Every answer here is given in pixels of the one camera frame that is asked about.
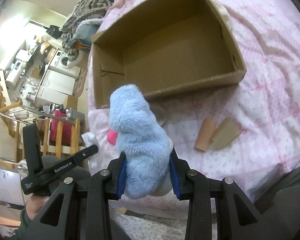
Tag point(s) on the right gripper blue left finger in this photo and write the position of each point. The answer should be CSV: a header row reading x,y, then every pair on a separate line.
x,y
121,178

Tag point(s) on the white sock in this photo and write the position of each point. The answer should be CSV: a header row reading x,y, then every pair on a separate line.
x,y
90,139

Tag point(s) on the person's left hand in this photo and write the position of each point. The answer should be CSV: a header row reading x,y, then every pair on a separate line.
x,y
34,205

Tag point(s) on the black hanging garment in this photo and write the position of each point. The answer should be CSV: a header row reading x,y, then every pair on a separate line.
x,y
54,31

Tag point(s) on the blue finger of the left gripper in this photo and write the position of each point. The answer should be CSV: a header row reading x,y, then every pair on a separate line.
x,y
32,149
85,153

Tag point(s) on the pink rubber toy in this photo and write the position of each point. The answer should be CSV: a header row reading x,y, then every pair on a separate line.
x,y
112,137

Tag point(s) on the white washing machine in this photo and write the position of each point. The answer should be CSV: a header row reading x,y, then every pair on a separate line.
x,y
59,63

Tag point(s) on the white kitchen cabinet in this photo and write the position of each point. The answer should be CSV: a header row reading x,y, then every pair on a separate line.
x,y
54,88

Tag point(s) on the patterned knit blanket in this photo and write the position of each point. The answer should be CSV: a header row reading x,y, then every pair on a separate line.
x,y
85,11

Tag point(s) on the wooden stair railing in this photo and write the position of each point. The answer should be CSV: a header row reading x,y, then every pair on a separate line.
x,y
58,136

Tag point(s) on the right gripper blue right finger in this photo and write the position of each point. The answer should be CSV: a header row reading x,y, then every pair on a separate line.
x,y
174,176

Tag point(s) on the open brown cardboard box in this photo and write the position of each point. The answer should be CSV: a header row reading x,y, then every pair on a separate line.
x,y
165,47

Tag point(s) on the light blue fluffy sock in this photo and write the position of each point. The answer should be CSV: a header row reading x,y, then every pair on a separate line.
x,y
144,142

